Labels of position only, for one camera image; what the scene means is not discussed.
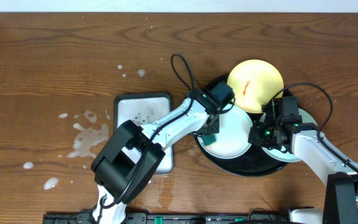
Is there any light blue plate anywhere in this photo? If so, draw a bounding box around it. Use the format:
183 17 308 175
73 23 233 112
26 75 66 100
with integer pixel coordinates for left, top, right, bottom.
196 106 252 159

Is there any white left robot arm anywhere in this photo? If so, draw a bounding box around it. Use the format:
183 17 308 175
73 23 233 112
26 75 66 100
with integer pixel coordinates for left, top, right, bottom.
91 88 234 223

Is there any green yellow sponge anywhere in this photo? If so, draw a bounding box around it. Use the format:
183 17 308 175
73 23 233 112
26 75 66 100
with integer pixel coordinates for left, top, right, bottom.
201 134 217 147

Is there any pale green plate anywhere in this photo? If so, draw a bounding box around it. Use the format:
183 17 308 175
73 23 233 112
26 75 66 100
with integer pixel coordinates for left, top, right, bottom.
259 107 319 163

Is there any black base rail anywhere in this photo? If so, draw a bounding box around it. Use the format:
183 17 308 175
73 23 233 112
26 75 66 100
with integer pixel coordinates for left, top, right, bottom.
42 212 289 224

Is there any rectangular soapy water tray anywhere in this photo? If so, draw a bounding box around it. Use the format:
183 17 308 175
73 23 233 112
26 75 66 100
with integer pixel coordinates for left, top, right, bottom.
113 91 175 175

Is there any yellow plate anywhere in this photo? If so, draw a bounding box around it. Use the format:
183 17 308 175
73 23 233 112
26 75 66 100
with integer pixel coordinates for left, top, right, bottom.
227 59 284 113

